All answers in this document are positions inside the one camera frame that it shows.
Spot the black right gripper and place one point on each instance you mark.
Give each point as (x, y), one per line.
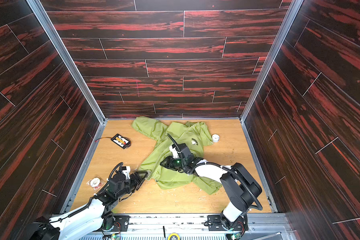
(169, 162)

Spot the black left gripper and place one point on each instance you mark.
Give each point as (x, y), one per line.
(132, 180)

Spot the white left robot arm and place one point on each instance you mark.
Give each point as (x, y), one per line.
(95, 215)

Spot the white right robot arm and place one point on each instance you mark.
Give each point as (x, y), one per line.
(241, 188)

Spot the red and white tape roll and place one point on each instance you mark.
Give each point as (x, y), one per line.
(95, 183)

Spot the white sticker tape roll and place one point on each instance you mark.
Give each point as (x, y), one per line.
(215, 138)

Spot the yellow tape measure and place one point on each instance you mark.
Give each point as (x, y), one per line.
(173, 236)

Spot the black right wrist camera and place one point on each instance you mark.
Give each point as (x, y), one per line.
(181, 151)

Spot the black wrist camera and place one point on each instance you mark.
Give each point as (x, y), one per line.
(123, 174)
(181, 151)

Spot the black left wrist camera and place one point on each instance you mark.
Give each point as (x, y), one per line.
(123, 174)

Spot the black battery pack with wires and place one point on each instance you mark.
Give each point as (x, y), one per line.
(119, 140)

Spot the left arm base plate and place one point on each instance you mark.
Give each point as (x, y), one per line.
(114, 223)

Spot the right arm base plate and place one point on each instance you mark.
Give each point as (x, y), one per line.
(221, 223)

